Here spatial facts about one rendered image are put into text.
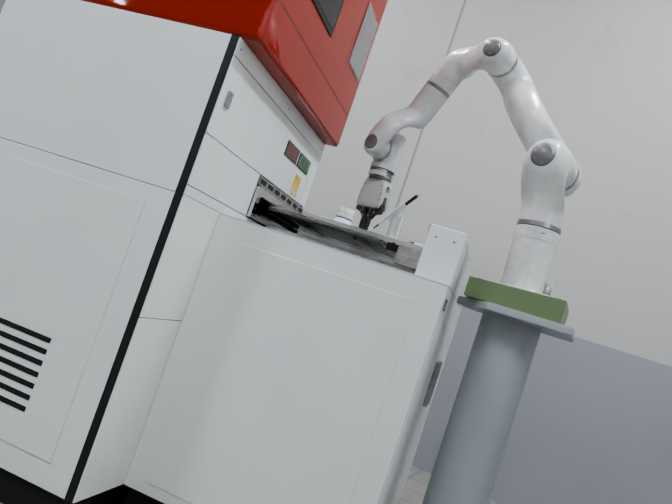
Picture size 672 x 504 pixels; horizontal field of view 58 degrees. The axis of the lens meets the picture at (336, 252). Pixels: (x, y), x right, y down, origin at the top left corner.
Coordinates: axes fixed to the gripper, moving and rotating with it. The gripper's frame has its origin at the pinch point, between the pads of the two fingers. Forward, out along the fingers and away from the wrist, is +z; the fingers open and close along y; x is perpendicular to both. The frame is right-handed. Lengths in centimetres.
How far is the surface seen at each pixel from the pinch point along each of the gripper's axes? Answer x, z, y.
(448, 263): 24, 9, -49
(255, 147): 48.6, -6.1, 6.3
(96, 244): 81, 32, 10
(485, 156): -136, -74, 44
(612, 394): -161, 28, -47
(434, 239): 26, 4, -44
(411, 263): 12.9, 10.4, -31.1
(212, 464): 46, 75, -16
